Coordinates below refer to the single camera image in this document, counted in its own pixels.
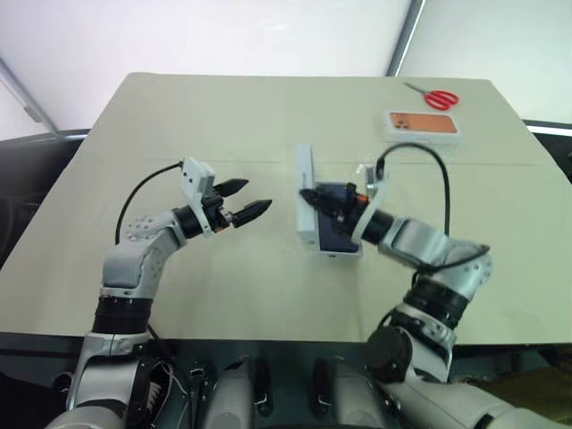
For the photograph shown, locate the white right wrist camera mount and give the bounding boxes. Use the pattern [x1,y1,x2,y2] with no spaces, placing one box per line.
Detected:
[352,163,390,243]

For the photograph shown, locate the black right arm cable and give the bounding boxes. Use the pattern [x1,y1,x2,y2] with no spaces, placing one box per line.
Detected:
[374,141,491,272]

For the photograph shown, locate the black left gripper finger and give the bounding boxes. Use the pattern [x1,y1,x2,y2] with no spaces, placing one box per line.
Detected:
[214,177,250,198]
[231,198,274,230]

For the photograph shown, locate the silver robot leg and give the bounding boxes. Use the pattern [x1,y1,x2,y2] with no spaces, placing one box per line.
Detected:
[203,355,274,429]
[312,357,390,429]

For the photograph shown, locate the white box with orange phone print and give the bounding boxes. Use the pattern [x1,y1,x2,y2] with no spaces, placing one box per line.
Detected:
[383,110,462,147]

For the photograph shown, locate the dark blue phone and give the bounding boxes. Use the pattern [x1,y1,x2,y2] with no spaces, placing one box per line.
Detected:
[317,209,361,254]

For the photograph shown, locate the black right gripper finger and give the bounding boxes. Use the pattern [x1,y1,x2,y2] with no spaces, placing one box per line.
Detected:
[299,188,338,211]
[314,203,348,225]

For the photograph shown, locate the silver right robot leg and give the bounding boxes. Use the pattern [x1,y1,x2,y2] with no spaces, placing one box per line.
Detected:
[312,357,390,429]

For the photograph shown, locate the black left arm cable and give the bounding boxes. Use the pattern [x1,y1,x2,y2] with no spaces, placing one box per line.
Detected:
[114,161,185,246]

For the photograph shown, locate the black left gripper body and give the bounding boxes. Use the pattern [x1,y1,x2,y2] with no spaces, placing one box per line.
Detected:
[202,189,237,234]

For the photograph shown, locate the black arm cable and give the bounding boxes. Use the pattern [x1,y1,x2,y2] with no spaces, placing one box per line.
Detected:
[374,141,491,272]
[114,161,185,246]

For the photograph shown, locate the thin grey metal pole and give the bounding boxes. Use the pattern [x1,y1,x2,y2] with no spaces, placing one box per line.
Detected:
[0,57,59,133]

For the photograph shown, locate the white phone box base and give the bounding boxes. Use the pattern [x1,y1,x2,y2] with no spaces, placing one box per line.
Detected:
[311,181,365,259]

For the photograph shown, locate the wide grey metal pole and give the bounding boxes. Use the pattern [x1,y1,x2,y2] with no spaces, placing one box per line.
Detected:
[386,0,425,78]

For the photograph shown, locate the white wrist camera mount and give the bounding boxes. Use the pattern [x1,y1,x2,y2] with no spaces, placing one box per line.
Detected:
[352,163,390,243]
[180,156,217,238]

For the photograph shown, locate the white bar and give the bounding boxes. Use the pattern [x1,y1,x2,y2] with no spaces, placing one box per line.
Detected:
[526,122,572,138]

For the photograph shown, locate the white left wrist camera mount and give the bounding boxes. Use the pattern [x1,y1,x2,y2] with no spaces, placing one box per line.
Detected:
[180,156,217,238]

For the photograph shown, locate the silver left robot leg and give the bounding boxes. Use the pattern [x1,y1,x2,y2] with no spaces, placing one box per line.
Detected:
[203,355,274,429]

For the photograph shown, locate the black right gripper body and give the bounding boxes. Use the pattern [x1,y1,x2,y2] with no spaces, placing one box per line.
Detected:
[332,182,372,236]

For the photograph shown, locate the white phone box lid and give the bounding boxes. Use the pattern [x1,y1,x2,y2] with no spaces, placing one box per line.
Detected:
[295,142,319,246]

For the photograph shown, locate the red handled scissors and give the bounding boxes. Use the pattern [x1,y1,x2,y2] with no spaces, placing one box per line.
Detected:
[403,81,460,112]

